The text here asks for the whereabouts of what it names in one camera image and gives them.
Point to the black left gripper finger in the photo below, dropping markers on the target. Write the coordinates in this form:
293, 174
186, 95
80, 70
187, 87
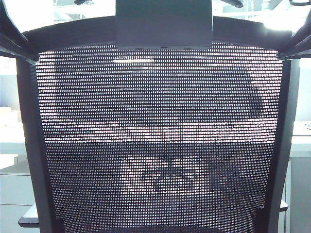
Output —
20, 36
14, 52

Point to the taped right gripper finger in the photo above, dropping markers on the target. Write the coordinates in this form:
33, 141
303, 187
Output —
302, 34
298, 49

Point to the black mesh office chair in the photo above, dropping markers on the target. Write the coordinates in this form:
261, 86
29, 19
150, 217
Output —
155, 121

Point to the grey computer monitor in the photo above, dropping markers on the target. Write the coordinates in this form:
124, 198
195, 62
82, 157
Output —
305, 92

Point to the white drawer cabinet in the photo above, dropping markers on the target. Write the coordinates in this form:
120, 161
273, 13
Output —
14, 194

